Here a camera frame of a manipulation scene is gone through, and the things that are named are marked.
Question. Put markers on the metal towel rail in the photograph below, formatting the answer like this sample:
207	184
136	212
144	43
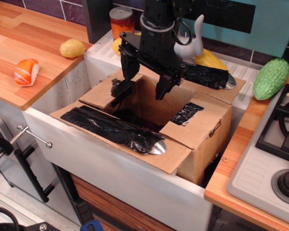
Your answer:
25	129

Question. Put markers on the grey stove knob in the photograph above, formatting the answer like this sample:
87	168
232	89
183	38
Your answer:
280	185

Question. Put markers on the brown cardboard box with tape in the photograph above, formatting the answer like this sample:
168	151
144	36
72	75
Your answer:
195	120

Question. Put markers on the grey toy stove top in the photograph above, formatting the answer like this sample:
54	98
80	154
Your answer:
251	180

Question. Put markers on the yellow toy lemon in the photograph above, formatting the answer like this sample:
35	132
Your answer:
115	46

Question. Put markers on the teal toy microwave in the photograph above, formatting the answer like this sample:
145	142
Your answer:
258	25

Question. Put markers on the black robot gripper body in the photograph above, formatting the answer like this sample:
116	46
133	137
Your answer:
154	47

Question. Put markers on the black stove burner grate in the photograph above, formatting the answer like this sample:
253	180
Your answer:
274	137

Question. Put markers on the black cabinet door handle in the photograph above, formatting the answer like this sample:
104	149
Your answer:
22	156

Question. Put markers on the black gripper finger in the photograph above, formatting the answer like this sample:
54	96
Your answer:
130	66
164	85

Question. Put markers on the green toy bitter melon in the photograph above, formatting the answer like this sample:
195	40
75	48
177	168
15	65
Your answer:
270	79

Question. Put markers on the yellow toy potato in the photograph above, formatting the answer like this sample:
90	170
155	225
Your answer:
72	48

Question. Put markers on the yellow toy corn cob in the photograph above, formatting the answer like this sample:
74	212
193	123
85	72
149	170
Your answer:
207	58

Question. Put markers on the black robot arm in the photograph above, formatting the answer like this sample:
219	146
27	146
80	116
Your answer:
157	9

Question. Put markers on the orange soup can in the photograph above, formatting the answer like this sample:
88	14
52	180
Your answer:
122	20

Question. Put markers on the orange salmon sushi toy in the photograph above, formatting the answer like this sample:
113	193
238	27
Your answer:
26	72

